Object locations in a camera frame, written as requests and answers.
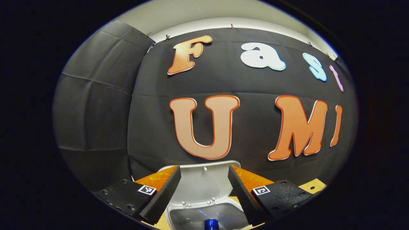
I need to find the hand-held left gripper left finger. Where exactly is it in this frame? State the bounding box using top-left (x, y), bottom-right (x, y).
top-left (95, 165), bottom-right (182, 225)

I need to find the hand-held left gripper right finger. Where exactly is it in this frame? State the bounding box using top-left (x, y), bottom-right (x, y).
top-left (228, 165), bottom-right (315, 226)

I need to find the white desktop garbage bin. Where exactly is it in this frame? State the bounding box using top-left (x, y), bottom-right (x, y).
top-left (158, 160), bottom-right (253, 230)

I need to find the wooden desktop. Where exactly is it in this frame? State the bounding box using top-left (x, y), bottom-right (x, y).
top-left (150, 178), bottom-right (327, 230)

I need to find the black backdrop cloth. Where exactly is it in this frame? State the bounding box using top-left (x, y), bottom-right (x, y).
top-left (53, 19), bottom-right (358, 192)

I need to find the row of small cloth clips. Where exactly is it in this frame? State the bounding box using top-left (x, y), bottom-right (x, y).
top-left (145, 24), bottom-right (338, 61)

